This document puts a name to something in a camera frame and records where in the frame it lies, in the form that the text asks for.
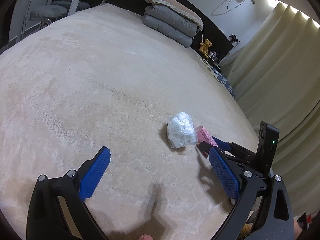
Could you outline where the beige fleece bed blanket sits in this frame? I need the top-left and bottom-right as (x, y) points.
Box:
(1, 4), (258, 239)

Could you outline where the pink printed cylinder carton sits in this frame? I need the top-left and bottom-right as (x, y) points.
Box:
(195, 126), (217, 158)

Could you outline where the small plant on headboard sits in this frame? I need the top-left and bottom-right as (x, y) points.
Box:
(228, 34), (240, 47)

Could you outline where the black camera box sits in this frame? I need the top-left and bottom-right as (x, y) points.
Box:
(255, 121), (280, 174)

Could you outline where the white metal chair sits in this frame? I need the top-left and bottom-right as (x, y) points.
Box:
(9, 0), (106, 44)

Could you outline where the left white plastic tissue bag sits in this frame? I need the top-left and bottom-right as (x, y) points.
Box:
(167, 112), (198, 149)

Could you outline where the nightstand with small items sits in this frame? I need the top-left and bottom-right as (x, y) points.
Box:
(204, 51), (220, 68)

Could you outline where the blue patterned cloth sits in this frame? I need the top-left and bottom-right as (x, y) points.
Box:
(200, 56), (235, 98)

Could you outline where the folded grey quilt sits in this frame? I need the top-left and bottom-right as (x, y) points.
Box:
(143, 5), (197, 48)

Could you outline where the brown teddy bear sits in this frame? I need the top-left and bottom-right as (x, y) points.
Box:
(199, 39), (213, 55)

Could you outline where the black headboard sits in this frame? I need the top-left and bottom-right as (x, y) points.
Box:
(82, 0), (238, 63)

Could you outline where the cream curtain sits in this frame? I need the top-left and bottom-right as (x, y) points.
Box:
(221, 3), (319, 215)

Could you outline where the left hand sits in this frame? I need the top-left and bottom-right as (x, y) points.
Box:
(138, 235), (153, 240)

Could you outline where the white charging cable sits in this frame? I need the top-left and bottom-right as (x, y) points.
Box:
(211, 0), (252, 17)

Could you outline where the beige pillow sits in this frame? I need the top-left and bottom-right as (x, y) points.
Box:
(145, 0), (204, 30)

